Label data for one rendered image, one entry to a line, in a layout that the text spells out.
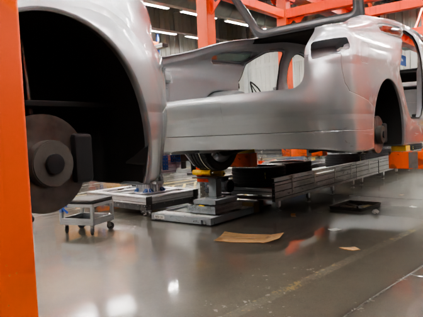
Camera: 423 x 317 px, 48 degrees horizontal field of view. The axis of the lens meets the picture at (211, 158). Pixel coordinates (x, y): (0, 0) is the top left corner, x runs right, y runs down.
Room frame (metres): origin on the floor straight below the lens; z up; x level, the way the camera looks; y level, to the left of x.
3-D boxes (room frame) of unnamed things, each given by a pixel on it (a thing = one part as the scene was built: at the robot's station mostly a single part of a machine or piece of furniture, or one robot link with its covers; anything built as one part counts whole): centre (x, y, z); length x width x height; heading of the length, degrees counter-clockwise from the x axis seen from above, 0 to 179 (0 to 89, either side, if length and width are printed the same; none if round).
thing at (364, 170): (7.87, -2.19, 0.19); 1.00 x 0.86 x 0.39; 142
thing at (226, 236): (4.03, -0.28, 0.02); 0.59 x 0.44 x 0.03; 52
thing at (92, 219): (4.70, 1.28, 0.17); 0.43 x 0.36 x 0.34; 67
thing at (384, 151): (9.07, -3.16, 0.39); 0.66 x 0.66 x 0.24
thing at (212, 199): (5.11, -0.02, 0.32); 0.40 x 0.30 x 0.28; 142
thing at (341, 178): (6.50, -1.12, 0.14); 2.47 x 0.85 x 0.27; 142
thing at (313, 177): (6.25, -1.44, 0.28); 2.47 x 0.06 x 0.22; 142
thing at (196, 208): (5.11, -0.02, 0.13); 0.50 x 0.36 x 0.10; 142
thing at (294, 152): (7.08, -1.46, 0.69); 0.52 x 0.17 x 0.35; 52
